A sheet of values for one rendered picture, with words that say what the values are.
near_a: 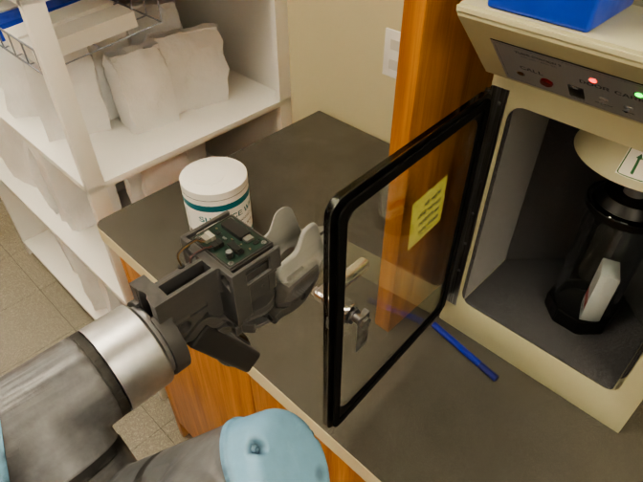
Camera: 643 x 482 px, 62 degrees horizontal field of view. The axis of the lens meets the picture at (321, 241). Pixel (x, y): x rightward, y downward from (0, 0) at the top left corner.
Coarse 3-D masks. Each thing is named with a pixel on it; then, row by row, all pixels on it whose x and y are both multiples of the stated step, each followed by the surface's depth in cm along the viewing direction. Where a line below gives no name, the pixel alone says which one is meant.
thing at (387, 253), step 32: (480, 96) 63; (384, 160) 53; (448, 160) 64; (384, 192) 55; (416, 192) 61; (448, 192) 69; (352, 224) 53; (384, 224) 58; (416, 224) 65; (448, 224) 74; (352, 256) 56; (384, 256) 62; (416, 256) 70; (448, 256) 81; (352, 288) 59; (384, 288) 67; (416, 288) 76; (384, 320) 72; (416, 320) 83; (352, 352) 68; (384, 352) 78; (352, 384) 74
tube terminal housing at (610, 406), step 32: (640, 0) 51; (512, 96) 65; (544, 96) 62; (608, 128) 59; (640, 128) 57; (448, 320) 95; (480, 320) 89; (512, 352) 87; (544, 352) 82; (544, 384) 86; (576, 384) 81; (640, 384) 73; (608, 416) 79
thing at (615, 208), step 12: (600, 192) 73; (612, 192) 72; (624, 192) 71; (636, 192) 70; (600, 204) 72; (612, 204) 70; (624, 204) 70; (636, 204) 70; (624, 216) 70; (636, 216) 69
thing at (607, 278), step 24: (576, 240) 78; (600, 240) 73; (624, 240) 71; (576, 264) 78; (600, 264) 75; (624, 264) 74; (576, 288) 80; (600, 288) 77; (624, 288) 78; (576, 312) 82; (600, 312) 81
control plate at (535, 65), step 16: (496, 48) 55; (512, 48) 53; (512, 64) 57; (528, 64) 55; (544, 64) 53; (560, 64) 51; (576, 64) 49; (528, 80) 59; (560, 80) 54; (576, 80) 52; (608, 80) 49; (624, 80) 47; (592, 96) 54; (608, 96) 52; (624, 96) 50; (624, 112) 53; (640, 112) 51
